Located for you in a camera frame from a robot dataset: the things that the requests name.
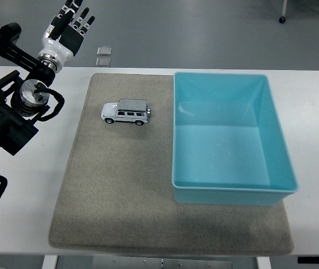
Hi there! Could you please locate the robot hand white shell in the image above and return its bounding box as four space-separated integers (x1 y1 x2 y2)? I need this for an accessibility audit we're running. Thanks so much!
37 0 96 64

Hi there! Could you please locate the white toy car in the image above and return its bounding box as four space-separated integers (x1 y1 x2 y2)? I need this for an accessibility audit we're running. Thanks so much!
101 98 152 127

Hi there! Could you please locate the blue plastic box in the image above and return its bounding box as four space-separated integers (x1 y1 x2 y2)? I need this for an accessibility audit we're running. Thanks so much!
171 71 299 207

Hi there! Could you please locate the grey-brown felt mat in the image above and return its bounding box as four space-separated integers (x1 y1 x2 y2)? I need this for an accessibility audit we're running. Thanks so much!
48 72 295 256

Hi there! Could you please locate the white table leg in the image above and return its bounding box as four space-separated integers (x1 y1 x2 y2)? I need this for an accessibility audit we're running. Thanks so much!
256 256 272 269
41 255 58 269

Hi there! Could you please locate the white cart leg with caster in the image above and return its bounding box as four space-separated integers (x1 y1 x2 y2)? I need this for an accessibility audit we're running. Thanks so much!
278 0 288 24

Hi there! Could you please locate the grey metal plate with screws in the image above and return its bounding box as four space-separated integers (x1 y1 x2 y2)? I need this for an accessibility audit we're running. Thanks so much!
92 256 257 269

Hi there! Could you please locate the black table control panel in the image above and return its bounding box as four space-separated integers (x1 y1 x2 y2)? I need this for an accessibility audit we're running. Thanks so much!
297 256 319 265

